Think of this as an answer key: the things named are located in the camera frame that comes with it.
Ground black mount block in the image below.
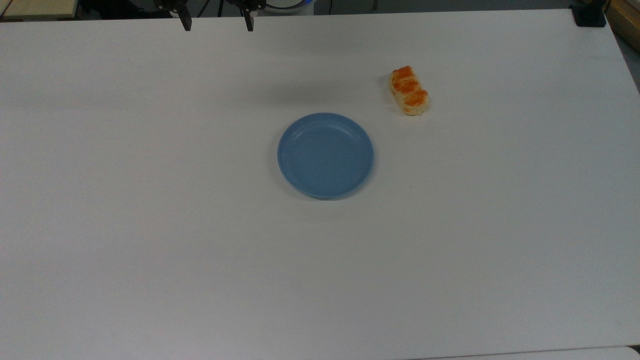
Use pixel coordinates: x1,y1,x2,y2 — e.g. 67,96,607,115
571,0,608,28

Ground orange glazed bread roll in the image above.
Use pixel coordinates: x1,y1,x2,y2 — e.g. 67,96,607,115
389,65,430,117

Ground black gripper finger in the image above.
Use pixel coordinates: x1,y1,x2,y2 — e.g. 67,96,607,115
154,0,193,32
224,0,267,32

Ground blue round plate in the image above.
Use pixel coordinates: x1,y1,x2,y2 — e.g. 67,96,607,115
277,112,375,200

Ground light wooden desk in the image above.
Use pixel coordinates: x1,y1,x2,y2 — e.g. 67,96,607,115
605,0,640,52
0,0,80,21

